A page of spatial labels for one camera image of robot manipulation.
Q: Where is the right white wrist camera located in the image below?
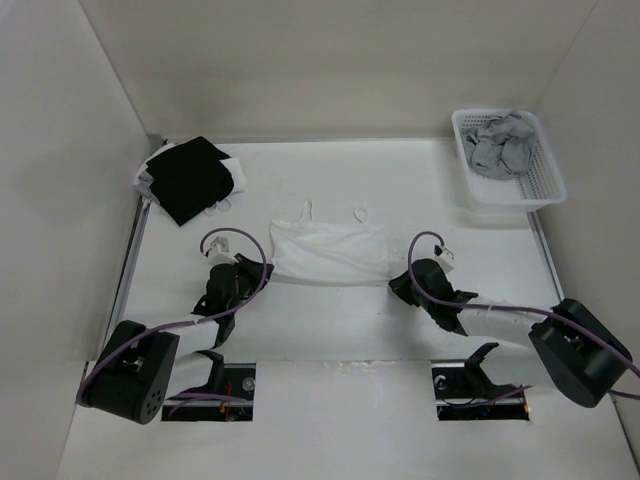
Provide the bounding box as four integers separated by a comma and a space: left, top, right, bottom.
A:
434, 245, 455, 273

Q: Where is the right aluminium table rail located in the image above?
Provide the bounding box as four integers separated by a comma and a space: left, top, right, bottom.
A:
527, 212, 564, 302

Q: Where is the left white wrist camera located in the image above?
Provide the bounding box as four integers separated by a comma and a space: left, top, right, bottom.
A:
203, 236, 237, 267

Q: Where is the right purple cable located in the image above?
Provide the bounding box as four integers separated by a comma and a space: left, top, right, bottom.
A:
407, 230, 640, 401

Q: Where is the white plastic basket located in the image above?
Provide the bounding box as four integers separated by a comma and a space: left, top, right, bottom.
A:
451, 108, 567, 214

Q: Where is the left aluminium table rail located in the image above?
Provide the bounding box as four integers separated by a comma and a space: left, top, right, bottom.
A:
106, 193, 148, 330

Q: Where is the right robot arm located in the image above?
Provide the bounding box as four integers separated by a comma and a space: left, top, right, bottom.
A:
388, 259, 634, 408

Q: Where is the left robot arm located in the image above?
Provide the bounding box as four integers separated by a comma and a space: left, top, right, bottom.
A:
77, 254, 274, 425

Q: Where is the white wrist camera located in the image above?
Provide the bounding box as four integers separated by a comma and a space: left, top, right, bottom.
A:
434, 245, 455, 273
203, 236, 237, 267

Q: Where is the folded black tank top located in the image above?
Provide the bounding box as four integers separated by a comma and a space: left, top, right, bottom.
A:
145, 135, 237, 228

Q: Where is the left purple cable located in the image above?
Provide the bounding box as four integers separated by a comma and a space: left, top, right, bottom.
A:
74, 227, 269, 421

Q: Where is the purple cable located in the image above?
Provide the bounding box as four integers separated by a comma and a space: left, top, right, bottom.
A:
74, 227, 269, 421
407, 230, 640, 401

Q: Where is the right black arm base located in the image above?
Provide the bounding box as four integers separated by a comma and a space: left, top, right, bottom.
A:
431, 342, 530, 421

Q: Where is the folded grey tank top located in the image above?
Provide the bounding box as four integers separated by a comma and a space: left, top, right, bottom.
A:
134, 169, 153, 198

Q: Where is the aluminium table rail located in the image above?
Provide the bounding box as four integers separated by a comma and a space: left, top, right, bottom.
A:
106, 193, 148, 330
527, 212, 564, 302

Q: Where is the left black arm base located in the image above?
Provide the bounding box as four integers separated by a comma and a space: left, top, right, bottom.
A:
160, 350, 257, 423

